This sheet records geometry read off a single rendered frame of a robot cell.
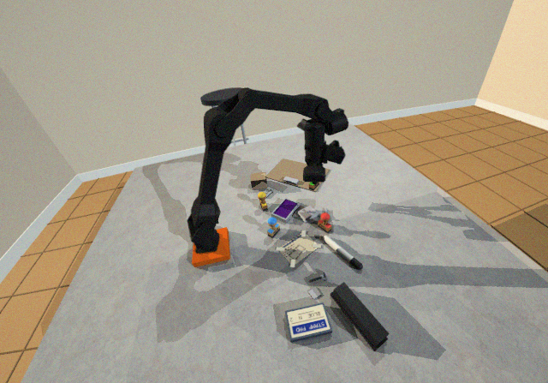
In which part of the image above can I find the white marker with black cap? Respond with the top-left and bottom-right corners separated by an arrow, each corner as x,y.
323,236 -> 363,270

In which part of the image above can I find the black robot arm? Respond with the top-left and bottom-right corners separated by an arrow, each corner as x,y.
188,87 -> 349,254

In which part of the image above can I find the white card taped to table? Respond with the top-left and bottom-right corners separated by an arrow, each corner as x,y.
276,230 -> 321,267

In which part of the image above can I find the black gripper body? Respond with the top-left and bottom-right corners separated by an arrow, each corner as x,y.
303,141 -> 325,182

